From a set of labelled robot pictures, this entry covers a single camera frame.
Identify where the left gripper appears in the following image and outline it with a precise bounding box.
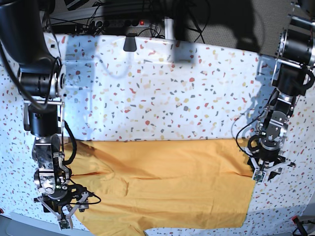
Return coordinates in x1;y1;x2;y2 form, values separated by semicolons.
248;137;295;180

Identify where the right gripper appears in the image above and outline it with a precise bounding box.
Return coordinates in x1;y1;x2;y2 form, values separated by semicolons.
41;184;89;214

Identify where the yellow orange T-shirt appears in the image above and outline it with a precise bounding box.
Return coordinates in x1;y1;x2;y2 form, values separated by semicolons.
70;140;255;236

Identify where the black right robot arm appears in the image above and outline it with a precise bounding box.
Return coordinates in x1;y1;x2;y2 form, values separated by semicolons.
0;0;91;219

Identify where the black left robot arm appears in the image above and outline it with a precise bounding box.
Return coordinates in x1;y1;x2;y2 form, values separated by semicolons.
248;0;315;182

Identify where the red black clamp right corner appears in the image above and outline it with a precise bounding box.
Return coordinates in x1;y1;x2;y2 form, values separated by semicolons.
292;216;308;236

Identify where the terrazzo patterned white tablecloth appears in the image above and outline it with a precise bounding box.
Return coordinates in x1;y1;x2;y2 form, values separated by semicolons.
0;34;315;236

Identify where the black table clamp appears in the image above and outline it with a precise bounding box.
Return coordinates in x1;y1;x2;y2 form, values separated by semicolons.
123;33;137;52

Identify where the black power adapter brick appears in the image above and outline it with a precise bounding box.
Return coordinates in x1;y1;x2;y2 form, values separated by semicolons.
48;24;84;34

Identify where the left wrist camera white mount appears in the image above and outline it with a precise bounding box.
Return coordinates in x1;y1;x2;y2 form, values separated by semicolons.
252;169;266;182

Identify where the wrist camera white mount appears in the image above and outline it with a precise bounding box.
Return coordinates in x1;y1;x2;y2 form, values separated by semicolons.
57;205;74;230
252;169;266;182

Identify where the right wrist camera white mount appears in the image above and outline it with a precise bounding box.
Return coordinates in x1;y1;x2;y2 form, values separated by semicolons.
57;205;74;230

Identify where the silver aluminium frame post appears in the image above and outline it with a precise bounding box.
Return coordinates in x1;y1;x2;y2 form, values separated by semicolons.
164;17;175;40

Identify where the white power strip red switch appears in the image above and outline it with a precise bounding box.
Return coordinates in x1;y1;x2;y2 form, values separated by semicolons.
92;19;150;28

